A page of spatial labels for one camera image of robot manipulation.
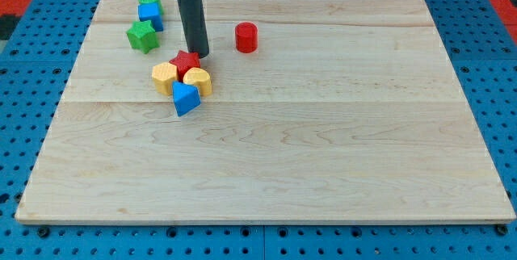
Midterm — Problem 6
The yellow heart block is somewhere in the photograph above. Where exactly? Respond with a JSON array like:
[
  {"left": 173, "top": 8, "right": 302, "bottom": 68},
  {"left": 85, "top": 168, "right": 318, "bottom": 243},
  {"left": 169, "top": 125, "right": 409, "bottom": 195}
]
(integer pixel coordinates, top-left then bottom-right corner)
[{"left": 183, "top": 67, "right": 212, "bottom": 96}]

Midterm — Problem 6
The red star block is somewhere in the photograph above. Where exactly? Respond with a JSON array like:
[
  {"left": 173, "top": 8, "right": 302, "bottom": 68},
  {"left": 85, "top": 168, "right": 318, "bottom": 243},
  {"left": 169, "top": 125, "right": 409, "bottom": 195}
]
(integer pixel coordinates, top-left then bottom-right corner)
[{"left": 169, "top": 50, "right": 200, "bottom": 82}]

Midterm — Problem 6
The green star block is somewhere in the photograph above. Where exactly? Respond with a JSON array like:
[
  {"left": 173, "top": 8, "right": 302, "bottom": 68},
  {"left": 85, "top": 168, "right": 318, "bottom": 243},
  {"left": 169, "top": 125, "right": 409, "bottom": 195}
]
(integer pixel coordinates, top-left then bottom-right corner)
[{"left": 126, "top": 20, "right": 160, "bottom": 54}]

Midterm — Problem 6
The light wooden board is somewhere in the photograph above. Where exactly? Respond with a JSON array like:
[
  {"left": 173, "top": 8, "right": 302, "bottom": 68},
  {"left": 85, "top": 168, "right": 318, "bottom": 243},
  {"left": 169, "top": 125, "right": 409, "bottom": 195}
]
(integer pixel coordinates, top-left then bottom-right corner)
[{"left": 15, "top": 0, "right": 515, "bottom": 225}]

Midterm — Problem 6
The blue triangle block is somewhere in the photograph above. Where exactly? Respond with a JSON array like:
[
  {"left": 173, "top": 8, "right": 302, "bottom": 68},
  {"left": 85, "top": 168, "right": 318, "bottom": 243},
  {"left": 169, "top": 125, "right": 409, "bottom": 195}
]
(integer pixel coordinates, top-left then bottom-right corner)
[{"left": 172, "top": 82, "right": 201, "bottom": 116}]

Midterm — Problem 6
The red cylinder block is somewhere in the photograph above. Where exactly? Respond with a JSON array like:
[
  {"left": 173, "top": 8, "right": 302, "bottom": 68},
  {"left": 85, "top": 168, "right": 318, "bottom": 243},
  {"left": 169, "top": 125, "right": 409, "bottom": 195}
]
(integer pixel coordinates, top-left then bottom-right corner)
[{"left": 234, "top": 22, "right": 259, "bottom": 53}]

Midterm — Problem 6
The yellow hexagon block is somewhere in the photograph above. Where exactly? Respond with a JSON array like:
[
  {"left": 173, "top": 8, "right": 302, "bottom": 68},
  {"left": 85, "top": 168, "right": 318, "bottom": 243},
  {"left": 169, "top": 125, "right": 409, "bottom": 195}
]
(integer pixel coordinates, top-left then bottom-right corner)
[{"left": 152, "top": 62, "right": 178, "bottom": 96}]

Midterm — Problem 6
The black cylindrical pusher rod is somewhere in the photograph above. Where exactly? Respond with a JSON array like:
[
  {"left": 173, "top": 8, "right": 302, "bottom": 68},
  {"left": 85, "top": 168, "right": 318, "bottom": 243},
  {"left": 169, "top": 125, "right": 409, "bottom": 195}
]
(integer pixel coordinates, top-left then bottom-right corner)
[{"left": 177, "top": 0, "right": 210, "bottom": 58}]

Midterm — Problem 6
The blue cube block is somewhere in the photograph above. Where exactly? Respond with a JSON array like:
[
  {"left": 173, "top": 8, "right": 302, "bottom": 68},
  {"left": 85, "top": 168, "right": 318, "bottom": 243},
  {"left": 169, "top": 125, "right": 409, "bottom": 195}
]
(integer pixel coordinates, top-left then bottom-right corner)
[{"left": 137, "top": 2, "right": 164, "bottom": 32}]

